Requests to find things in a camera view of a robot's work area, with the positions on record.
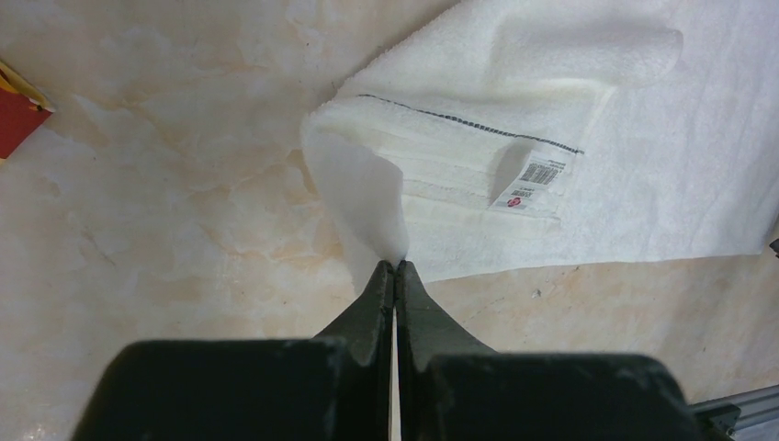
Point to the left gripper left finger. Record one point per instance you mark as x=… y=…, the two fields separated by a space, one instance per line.
x=335 y=385

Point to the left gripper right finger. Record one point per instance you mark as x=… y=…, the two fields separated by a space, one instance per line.
x=454 y=387

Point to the cream white towel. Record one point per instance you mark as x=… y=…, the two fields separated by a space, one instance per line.
x=518 y=134

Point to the yellow cartoon print towel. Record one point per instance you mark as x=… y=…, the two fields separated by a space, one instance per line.
x=23 y=109

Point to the aluminium frame rail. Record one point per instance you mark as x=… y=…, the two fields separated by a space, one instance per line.
x=747 y=416

